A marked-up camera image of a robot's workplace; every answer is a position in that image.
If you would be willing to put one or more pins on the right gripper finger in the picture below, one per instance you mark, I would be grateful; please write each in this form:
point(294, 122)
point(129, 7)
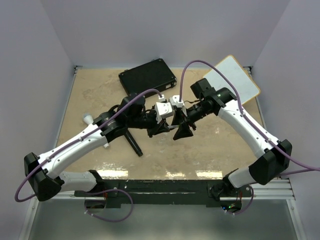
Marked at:
point(183, 131)
point(177, 118)

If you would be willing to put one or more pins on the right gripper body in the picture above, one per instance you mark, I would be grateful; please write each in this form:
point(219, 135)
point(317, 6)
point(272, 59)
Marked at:
point(191, 115)

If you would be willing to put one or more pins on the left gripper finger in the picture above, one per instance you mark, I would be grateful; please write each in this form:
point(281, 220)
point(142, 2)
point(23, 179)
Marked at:
point(152, 131)
point(162, 127)

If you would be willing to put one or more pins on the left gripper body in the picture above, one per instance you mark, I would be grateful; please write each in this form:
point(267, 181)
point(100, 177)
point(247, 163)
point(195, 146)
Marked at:
point(151, 119)

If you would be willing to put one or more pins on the orange framed whiteboard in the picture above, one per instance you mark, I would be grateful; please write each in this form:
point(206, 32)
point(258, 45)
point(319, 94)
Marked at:
point(237, 76)

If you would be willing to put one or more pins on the white marker pen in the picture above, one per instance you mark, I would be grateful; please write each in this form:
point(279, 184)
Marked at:
point(173, 127)

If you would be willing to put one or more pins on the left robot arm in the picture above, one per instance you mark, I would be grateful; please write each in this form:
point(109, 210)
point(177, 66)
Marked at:
point(46, 172)

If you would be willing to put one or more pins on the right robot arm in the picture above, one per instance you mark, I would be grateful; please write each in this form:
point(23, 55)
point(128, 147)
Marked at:
point(272, 154)

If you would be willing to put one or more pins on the black microphone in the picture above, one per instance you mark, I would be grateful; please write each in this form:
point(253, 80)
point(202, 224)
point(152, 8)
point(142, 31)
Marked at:
point(133, 143)

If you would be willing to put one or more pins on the black hard case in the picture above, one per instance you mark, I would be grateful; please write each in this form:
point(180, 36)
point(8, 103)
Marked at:
point(155, 74)

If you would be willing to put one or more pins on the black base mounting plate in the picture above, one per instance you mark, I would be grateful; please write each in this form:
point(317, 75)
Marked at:
point(116, 193)

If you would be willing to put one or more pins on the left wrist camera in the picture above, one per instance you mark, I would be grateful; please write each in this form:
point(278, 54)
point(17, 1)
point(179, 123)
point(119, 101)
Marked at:
point(163, 110)

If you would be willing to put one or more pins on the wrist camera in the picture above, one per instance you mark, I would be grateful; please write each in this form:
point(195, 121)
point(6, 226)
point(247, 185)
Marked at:
point(163, 110)
point(178, 104)

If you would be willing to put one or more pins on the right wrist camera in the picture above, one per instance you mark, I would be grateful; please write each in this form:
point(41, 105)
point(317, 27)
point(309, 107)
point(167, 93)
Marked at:
point(178, 104)

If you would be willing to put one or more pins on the aluminium table frame rail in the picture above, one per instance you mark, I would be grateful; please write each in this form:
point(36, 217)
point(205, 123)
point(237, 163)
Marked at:
point(278, 189)

